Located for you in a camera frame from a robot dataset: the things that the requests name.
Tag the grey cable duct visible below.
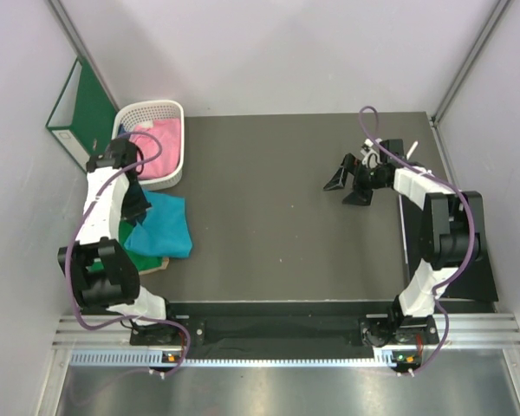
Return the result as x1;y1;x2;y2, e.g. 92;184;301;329
69;349;415;368

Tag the green ring binder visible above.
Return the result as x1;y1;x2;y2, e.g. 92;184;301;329
46;59;116;169

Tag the white laundry basket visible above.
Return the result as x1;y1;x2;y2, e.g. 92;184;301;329
112;100;185;191

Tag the pink white marker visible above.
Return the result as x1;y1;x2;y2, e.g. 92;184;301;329
406;141;419;160

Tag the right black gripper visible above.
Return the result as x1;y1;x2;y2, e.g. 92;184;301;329
323;154;387;206

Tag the green folded t shirt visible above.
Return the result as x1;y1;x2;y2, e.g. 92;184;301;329
84;220;164;274

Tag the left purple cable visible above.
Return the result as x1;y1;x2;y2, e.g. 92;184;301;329
64;133;192;376

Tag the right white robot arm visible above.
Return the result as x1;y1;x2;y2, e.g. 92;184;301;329
324;139;486;348

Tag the black board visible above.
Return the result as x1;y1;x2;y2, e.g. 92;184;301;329
400;196;498;302

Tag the pink t shirt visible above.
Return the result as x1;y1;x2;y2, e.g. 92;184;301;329
129;119;182;179

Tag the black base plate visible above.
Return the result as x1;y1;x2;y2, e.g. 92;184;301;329
128;315;439;360

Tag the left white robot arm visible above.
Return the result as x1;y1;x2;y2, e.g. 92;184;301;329
57;133;179;344

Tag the teal t shirt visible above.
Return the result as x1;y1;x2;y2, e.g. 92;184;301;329
124;191;193;259

